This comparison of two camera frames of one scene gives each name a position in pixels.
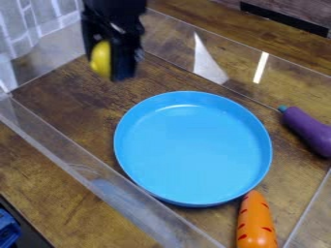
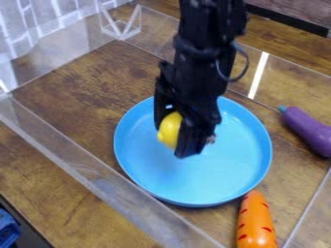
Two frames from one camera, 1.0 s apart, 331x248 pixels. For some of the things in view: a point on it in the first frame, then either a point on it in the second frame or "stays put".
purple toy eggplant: x=314 y=133 stays put
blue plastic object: x=11 y=231 stays put
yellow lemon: x=100 y=62 → x=168 y=133
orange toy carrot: x=256 y=227 stays put
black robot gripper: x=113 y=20 → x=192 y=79
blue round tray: x=192 y=147 stays put
